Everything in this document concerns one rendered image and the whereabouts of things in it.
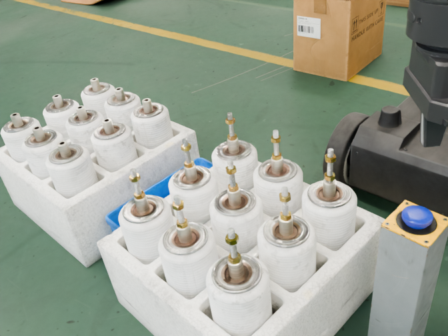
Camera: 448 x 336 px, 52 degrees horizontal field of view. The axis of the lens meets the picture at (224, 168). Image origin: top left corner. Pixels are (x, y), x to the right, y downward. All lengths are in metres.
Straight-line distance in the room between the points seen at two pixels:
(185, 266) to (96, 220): 0.39
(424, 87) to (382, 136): 0.54
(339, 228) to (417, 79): 0.34
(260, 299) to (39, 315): 0.56
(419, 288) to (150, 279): 0.43
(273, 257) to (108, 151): 0.51
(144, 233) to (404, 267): 0.42
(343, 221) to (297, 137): 0.68
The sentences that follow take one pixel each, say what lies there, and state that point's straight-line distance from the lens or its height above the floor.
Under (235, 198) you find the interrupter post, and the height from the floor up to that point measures 0.27.
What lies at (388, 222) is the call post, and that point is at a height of 0.31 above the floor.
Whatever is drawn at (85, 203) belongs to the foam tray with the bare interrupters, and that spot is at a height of 0.16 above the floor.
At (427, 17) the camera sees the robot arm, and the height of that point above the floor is 0.61.
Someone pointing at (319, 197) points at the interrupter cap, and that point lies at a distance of 0.81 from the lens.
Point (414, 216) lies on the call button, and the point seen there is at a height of 0.33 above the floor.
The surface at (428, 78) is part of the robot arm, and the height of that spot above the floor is 0.55.
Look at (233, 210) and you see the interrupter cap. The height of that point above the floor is 0.25.
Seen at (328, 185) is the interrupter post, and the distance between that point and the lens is 0.80.
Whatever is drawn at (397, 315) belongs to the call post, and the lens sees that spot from 0.79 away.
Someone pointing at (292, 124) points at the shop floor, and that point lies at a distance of 1.52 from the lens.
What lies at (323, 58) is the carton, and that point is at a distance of 1.81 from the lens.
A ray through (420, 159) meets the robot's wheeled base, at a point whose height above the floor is 0.19.
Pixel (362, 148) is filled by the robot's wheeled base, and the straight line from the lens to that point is 1.09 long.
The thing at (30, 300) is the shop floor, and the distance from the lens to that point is 1.13.
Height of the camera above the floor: 0.77
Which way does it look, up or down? 35 degrees down
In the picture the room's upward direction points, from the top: 8 degrees counter-clockwise
